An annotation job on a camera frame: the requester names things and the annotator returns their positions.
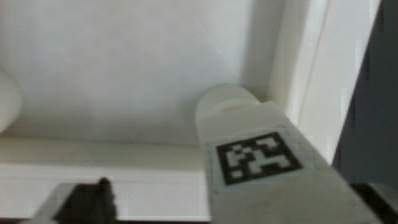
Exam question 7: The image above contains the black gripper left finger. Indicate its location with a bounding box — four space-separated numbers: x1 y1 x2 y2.
18 178 117 224

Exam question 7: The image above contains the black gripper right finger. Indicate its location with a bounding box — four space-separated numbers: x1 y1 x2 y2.
352 183 398 224

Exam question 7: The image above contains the white table leg with tag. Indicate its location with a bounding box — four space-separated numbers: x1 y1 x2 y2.
195 84 382 224

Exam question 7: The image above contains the white square tabletop tray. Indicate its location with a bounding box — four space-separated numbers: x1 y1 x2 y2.
0 0 380 224

